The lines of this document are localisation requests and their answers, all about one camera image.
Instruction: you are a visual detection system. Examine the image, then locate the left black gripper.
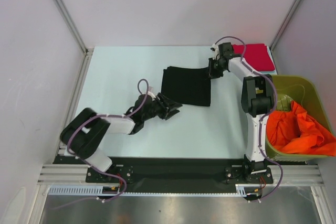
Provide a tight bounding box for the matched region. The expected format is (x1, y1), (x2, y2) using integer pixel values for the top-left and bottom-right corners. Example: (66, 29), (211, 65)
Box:
(142, 93), (182, 121)

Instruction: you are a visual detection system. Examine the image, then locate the black t shirt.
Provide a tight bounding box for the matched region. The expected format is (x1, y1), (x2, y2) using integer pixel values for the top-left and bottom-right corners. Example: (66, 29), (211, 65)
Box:
(161, 66), (211, 107)

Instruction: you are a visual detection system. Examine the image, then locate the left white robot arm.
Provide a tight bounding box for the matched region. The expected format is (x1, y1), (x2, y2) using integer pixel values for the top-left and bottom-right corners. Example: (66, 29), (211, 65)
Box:
(60, 92), (182, 182)

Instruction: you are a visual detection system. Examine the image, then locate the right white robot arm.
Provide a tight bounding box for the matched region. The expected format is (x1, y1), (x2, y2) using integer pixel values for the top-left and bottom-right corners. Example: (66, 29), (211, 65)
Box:
(208, 42), (276, 183)

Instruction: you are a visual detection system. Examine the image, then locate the folded red t shirt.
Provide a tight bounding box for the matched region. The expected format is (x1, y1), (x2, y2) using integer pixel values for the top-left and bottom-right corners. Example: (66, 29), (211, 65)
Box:
(244, 44), (275, 72)

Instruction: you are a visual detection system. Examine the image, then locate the olive green plastic basket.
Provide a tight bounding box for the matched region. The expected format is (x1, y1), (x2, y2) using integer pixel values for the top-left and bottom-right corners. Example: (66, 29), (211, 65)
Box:
(266, 74), (331, 162)

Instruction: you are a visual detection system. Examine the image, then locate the orange t shirt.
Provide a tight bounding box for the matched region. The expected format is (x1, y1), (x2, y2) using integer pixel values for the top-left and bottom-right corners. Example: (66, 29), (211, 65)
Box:
(266, 101), (335, 156)

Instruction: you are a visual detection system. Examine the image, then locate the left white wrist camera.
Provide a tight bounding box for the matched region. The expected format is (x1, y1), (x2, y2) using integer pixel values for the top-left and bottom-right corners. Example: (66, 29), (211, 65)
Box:
(148, 86), (156, 99)

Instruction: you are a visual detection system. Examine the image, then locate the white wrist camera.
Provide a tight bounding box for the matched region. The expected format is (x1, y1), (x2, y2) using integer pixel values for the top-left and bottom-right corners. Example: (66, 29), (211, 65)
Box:
(148, 86), (156, 99)
(211, 43), (220, 60)

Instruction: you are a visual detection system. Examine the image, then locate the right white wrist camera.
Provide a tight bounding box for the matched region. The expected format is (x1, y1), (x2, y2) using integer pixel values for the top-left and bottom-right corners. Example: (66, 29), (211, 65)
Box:
(211, 43), (220, 60)

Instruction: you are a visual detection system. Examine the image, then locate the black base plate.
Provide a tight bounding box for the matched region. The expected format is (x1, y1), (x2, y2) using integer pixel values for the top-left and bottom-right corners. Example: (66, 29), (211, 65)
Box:
(52, 155), (275, 195)

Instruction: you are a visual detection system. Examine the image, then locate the slotted cable duct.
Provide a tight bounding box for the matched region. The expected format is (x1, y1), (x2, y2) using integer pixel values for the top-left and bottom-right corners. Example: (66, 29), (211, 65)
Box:
(48, 184), (266, 197)

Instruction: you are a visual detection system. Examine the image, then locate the right aluminium corner post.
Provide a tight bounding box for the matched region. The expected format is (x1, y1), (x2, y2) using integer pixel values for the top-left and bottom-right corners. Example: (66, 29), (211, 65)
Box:
(269, 0), (303, 51)

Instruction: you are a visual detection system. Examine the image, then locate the aluminium corner post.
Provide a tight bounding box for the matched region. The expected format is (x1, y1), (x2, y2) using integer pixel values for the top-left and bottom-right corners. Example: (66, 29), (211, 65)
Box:
(38, 0), (90, 56)
(269, 0), (303, 51)

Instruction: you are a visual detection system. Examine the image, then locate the left aluminium corner post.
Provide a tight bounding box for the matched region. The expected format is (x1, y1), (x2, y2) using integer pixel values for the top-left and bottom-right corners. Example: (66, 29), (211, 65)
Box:
(38, 0), (90, 56)

